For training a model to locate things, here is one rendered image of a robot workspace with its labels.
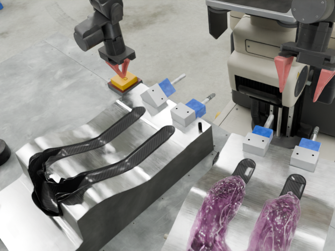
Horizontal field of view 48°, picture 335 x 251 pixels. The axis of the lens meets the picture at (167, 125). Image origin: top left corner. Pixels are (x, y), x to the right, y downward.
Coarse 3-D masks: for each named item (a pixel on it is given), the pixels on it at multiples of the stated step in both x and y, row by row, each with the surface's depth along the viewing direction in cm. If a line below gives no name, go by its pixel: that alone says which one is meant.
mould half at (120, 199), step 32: (128, 96) 100; (96, 128) 94; (128, 128) 92; (192, 128) 88; (64, 160) 81; (96, 160) 84; (160, 160) 83; (192, 160) 89; (0, 192) 87; (96, 192) 74; (128, 192) 77; (160, 192) 86; (0, 224) 80; (32, 224) 79; (64, 224) 78; (96, 224) 75; (128, 224) 83
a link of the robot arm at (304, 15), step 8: (296, 0) 63; (304, 0) 62; (312, 0) 61; (320, 0) 61; (328, 0) 61; (296, 8) 63; (304, 8) 62; (312, 8) 62; (320, 8) 61; (328, 8) 62; (296, 16) 63; (304, 16) 63; (312, 16) 62; (320, 16) 61; (328, 16) 65
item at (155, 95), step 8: (168, 80) 97; (176, 80) 99; (152, 88) 94; (160, 88) 95; (168, 88) 97; (144, 96) 96; (152, 96) 93; (160, 96) 94; (168, 96) 97; (152, 104) 95; (160, 104) 94
